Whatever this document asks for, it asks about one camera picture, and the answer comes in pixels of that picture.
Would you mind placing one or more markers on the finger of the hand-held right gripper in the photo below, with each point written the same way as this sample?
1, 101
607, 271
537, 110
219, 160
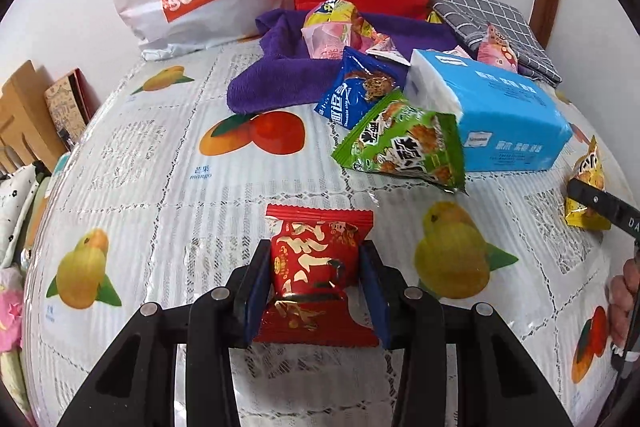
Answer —
595, 202

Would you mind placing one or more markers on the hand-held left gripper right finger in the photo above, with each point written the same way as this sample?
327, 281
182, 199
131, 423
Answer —
377, 297

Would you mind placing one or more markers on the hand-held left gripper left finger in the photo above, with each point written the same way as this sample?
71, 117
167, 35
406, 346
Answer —
252, 302

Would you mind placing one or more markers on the red snack packet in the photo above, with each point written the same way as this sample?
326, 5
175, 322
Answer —
315, 257

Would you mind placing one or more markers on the pink and yellow snack packet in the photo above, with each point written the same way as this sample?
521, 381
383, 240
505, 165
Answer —
332, 27

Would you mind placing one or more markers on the person's right hand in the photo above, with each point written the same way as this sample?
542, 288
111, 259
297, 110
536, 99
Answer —
622, 302

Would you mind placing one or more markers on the blue tissue pack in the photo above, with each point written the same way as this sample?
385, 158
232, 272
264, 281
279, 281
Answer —
500, 107

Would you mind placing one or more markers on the green snack packet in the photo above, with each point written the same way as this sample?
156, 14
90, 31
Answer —
400, 147

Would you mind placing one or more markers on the blue cookie snack packet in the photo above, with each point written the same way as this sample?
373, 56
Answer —
350, 92

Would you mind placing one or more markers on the grey checked cloth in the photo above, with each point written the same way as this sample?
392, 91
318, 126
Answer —
475, 7

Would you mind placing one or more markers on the purple towel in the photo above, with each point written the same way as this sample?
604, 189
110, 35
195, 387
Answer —
280, 72

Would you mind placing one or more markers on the small white candy packet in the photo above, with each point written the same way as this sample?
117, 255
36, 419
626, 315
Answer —
387, 55

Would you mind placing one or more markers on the pink cloth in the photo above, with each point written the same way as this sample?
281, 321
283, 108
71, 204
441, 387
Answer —
10, 312

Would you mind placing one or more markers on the small yellow packet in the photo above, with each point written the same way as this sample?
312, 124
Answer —
434, 17

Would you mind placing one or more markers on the white spotted cloth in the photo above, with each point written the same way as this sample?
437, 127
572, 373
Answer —
20, 207

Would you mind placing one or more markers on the patterned box with red edge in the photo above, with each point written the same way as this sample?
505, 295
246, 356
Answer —
70, 107

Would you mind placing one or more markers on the brown cardboard box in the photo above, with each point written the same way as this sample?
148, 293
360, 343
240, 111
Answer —
25, 117

